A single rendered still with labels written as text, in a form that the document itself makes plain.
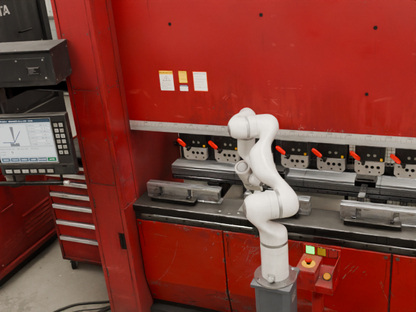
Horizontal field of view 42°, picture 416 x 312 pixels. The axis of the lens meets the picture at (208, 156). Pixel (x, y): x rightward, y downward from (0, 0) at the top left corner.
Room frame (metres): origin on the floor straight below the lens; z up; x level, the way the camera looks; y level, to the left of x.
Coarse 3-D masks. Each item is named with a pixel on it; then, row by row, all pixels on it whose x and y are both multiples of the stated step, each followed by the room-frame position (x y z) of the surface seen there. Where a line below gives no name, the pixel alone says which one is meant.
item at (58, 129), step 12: (60, 120) 2.79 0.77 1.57; (60, 132) 2.79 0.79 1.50; (60, 144) 2.79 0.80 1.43; (72, 144) 2.81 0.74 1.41; (60, 156) 2.79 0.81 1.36; (72, 156) 2.78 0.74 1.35; (12, 168) 2.84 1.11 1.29; (24, 168) 2.83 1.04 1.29; (36, 168) 2.82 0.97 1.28; (48, 168) 2.81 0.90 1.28; (60, 168) 2.79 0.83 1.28; (72, 168) 2.78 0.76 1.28
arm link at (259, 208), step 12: (264, 192) 2.02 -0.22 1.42; (252, 204) 1.96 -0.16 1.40; (264, 204) 1.96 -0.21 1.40; (276, 204) 1.96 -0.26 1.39; (252, 216) 1.95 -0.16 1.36; (264, 216) 1.95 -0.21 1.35; (276, 216) 1.96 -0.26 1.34; (264, 228) 1.95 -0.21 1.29; (276, 228) 1.98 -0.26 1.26; (264, 240) 1.97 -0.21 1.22; (276, 240) 1.95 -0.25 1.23
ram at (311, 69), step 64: (128, 0) 3.11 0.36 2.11; (192, 0) 2.95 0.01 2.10; (256, 0) 2.81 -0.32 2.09; (320, 0) 2.68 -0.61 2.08; (384, 0) 2.56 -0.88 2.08; (128, 64) 3.14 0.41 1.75; (192, 64) 2.97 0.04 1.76; (256, 64) 2.82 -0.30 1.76; (320, 64) 2.68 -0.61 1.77; (384, 64) 2.55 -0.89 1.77; (320, 128) 2.68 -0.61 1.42; (384, 128) 2.55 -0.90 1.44
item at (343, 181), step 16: (176, 160) 3.42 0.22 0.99; (192, 160) 3.40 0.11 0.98; (208, 160) 3.37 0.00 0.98; (176, 176) 3.35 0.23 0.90; (192, 176) 3.30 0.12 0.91; (208, 176) 3.25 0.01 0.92; (224, 176) 3.20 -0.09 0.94; (288, 176) 3.03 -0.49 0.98; (304, 176) 3.00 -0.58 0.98; (320, 176) 2.98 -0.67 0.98; (336, 176) 2.96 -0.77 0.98; (352, 176) 2.94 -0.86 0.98; (384, 176) 2.90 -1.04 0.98; (320, 192) 2.95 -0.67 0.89; (336, 192) 2.91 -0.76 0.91; (352, 192) 2.88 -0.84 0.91; (368, 192) 2.83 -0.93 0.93; (384, 192) 2.80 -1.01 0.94; (400, 192) 2.76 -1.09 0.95
